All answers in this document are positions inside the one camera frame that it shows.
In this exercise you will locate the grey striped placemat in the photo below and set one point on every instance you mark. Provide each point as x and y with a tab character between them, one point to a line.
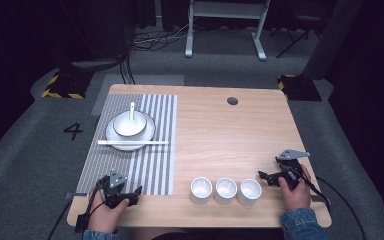
153	166

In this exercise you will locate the white bowl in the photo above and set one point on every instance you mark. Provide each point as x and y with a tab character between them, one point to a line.
126	128

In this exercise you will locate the person's right hand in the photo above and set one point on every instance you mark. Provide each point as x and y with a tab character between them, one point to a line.
295	196

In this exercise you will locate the white table frame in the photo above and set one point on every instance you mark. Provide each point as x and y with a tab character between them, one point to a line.
225	10

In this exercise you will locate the black tripod stand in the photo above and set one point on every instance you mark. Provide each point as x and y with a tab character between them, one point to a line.
296	36

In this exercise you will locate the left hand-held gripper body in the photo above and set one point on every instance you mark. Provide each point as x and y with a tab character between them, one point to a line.
113	190

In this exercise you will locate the white plate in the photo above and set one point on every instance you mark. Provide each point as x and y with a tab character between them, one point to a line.
146	135

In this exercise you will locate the white cup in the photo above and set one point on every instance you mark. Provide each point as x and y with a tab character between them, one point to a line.
249	193
201	191
226	192

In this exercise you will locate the white spoon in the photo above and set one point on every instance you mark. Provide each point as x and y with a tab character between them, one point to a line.
132	110

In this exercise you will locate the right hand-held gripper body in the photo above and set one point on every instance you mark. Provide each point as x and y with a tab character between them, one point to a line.
290	170

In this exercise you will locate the grey curtain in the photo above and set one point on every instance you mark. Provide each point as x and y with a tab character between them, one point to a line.
333	36

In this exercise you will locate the white chopstick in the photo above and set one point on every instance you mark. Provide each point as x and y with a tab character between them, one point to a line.
113	144
113	141

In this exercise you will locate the yellow black striped base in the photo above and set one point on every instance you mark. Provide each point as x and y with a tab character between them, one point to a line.
300	88
68	85

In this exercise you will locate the person's left hand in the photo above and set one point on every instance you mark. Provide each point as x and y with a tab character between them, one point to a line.
105	216

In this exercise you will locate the dark round table grommet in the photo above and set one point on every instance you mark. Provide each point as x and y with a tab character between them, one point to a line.
232	101

